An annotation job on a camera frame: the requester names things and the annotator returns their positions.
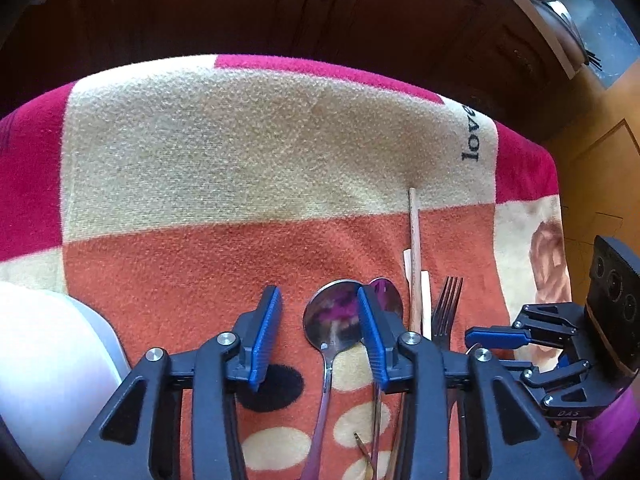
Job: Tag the grey metal vessel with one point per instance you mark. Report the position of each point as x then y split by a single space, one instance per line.
562 25

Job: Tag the white plastic tub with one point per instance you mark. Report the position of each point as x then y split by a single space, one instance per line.
50 370

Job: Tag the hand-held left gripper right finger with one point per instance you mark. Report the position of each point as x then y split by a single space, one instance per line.
372 340

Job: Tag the large steel spoon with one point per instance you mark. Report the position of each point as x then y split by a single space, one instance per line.
325 320

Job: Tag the person's purple clothing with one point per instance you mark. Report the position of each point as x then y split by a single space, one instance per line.
615 435

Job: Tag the pale wooden chopstick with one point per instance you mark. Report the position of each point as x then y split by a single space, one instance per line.
426 305

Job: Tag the steel fork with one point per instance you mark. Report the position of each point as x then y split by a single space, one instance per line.
442 325

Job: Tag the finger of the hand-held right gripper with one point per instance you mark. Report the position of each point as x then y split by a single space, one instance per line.
492 336
565 387

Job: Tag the dark wooden base cabinet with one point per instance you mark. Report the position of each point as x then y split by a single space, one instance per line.
300 10

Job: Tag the thin wooden chopstick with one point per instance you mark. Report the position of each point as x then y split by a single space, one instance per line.
362 447

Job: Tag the kitchen countertop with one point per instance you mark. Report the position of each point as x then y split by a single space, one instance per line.
545 30

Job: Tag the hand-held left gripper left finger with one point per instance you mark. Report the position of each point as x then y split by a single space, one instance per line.
265 340

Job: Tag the small steel spoon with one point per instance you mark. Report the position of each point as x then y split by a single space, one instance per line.
390 300

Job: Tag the printed fleece blanket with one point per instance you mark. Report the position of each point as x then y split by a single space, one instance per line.
250 160

